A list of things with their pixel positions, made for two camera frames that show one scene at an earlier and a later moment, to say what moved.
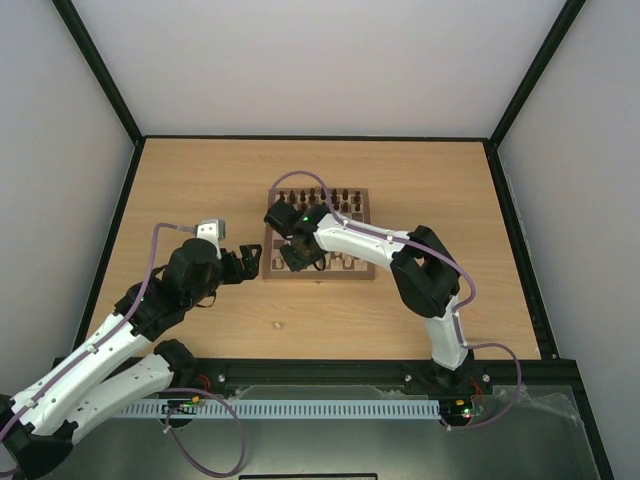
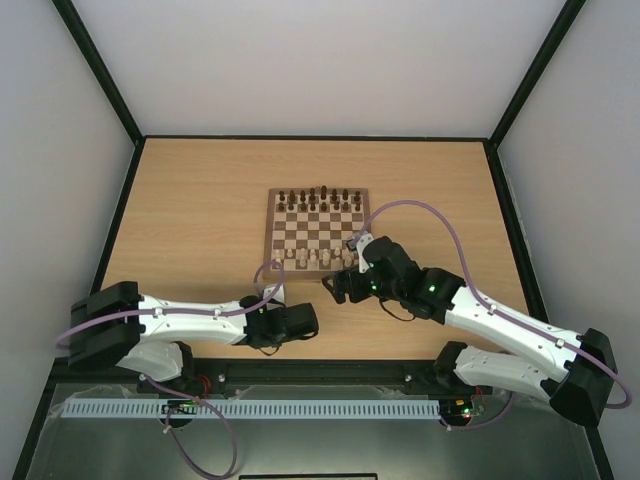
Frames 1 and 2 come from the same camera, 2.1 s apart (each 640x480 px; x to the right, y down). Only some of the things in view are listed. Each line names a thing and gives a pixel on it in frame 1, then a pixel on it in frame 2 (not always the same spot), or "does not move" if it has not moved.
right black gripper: [292, 255] → [345, 285]
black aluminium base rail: [511, 378] does not move
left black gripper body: [234, 275] → [284, 340]
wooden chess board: [352, 204] does not move
